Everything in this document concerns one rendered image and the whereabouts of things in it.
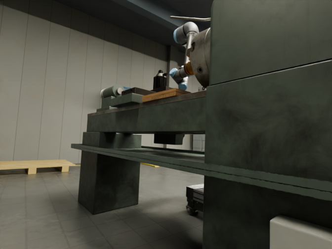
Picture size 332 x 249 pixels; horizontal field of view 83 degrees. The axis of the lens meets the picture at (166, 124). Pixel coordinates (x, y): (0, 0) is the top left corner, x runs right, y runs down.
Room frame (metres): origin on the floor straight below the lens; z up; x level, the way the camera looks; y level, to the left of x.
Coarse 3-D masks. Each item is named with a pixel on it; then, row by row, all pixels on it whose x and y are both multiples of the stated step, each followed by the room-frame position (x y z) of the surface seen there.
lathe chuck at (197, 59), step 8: (200, 32) 0.94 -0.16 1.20; (192, 40) 0.93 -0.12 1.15; (200, 40) 0.88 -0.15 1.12; (200, 48) 0.87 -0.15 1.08; (192, 56) 0.91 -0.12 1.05; (200, 56) 0.87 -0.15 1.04; (192, 64) 0.92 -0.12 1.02; (200, 64) 0.89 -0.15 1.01; (208, 72) 0.89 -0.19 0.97; (200, 80) 0.95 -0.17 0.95; (208, 80) 0.93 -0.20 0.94
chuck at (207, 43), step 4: (208, 32) 0.85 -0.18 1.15; (208, 36) 0.84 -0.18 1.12; (208, 40) 0.83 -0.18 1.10; (208, 44) 0.83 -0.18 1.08; (208, 48) 0.83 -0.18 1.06; (208, 52) 0.84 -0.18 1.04; (208, 56) 0.84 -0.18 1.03; (208, 60) 0.85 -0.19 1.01; (208, 64) 0.86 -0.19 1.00; (208, 68) 0.87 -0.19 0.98
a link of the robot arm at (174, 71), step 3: (174, 69) 1.49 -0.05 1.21; (171, 72) 1.49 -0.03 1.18; (174, 72) 1.48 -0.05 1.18; (177, 72) 1.47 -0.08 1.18; (171, 75) 1.50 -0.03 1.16; (174, 75) 1.50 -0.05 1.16; (177, 75) 1.48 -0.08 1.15; (174, 78) 1.52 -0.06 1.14; (177, 78) 1.50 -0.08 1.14; (180, 78) 1.49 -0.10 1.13; (183, 78) 1.55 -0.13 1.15; (177, 81) 1.54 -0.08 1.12; (180, 81) 1.54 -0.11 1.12
